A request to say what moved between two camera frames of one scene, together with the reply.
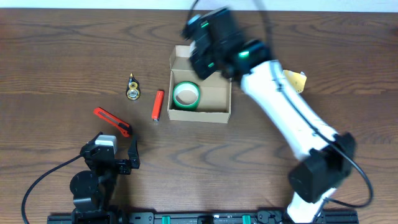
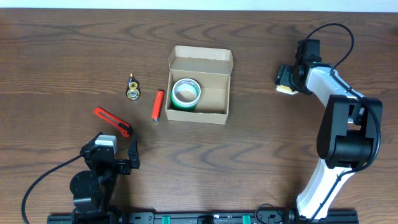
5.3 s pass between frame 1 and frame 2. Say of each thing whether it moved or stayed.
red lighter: stayed
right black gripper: moved
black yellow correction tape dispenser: stayed
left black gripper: stayed
